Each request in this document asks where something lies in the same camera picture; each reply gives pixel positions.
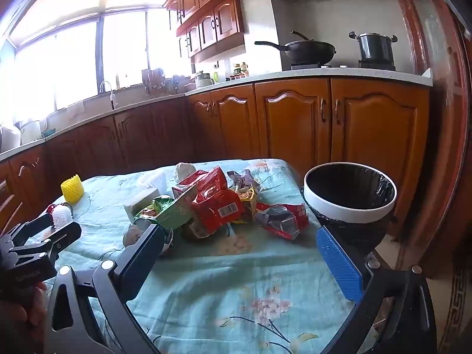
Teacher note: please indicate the red snack packet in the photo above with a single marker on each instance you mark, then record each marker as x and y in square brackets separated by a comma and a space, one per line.
[215, 195]

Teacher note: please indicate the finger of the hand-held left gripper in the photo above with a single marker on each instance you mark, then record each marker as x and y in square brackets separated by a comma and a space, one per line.
[66, 234]
[29, 226]

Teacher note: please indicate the person's left hand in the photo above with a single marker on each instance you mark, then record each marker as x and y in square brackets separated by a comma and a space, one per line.
[35, 304]

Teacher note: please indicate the yellow foam fruit net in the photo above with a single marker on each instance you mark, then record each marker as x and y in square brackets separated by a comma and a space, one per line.
[72, 190]

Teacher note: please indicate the red and silver wrapper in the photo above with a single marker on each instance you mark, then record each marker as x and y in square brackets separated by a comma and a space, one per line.
[280, 221]

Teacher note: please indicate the yellow wrapper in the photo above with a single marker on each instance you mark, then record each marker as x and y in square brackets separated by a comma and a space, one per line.
[247, 196]

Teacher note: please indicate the black cooking pot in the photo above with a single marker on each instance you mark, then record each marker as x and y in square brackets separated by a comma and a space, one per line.
[376, 48]

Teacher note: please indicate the gas stove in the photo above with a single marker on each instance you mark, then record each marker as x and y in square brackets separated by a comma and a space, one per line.
[306, 66]

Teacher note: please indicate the group of seasoning bottles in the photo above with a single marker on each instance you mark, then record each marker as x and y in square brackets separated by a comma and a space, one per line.
[239, 72]

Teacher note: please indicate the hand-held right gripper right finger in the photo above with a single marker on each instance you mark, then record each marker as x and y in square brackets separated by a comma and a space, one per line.
[337, 265]

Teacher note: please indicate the patterned floor rug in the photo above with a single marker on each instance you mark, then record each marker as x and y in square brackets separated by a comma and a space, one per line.
[457, 302]

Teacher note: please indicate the kitchen faucet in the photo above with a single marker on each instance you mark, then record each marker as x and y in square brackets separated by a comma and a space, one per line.
[111, 99]

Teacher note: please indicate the crumpled purple wrapper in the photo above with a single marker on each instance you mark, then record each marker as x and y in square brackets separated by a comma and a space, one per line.
[241, 180]

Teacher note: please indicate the wooden door frame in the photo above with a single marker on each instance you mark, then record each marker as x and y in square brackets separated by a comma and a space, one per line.
[435, 136]

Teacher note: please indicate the light blue floral tablecloth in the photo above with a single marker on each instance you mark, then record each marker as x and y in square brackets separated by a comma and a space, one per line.
[221, 284]

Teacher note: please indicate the small white carton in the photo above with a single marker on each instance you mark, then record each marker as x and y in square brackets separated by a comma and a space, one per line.
[140, 202]

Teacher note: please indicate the wooden upper cabinets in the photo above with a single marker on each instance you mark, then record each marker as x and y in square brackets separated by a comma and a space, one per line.
[221, 18]

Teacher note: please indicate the white kettle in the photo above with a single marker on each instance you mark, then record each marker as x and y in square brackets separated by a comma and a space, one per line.
[203, 80]

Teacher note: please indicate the knife rack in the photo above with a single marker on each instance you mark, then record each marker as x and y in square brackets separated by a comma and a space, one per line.
[153, 79]

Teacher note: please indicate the printed paper cup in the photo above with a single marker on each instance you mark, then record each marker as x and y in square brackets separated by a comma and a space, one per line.
[132, 234]

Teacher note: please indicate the kitchen window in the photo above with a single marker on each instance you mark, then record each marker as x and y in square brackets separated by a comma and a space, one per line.
[73, 62]

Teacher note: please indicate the white bin with black bag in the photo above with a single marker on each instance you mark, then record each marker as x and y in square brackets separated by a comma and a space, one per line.
[350, 214]

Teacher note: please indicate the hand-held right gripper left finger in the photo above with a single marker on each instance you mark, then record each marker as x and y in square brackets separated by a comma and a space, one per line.
[143, 261]

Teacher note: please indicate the wooden lower cabinets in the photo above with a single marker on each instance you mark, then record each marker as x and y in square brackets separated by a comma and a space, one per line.
[295, 125]

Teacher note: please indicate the white kitchen countertop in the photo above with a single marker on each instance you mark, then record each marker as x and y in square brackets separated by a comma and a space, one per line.
[258, 77]

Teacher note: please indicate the white foam fruit net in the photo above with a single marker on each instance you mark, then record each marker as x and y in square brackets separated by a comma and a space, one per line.
[62, 217]

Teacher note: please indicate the green snack wrapper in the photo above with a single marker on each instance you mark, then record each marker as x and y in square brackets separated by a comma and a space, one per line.
[177, 214]

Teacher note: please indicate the black wok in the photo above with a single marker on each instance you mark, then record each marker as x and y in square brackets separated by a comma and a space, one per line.
[309, 49]

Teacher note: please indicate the wooden cabinets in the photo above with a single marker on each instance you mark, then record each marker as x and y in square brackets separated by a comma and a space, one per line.
[221, 18]
[295, 125]

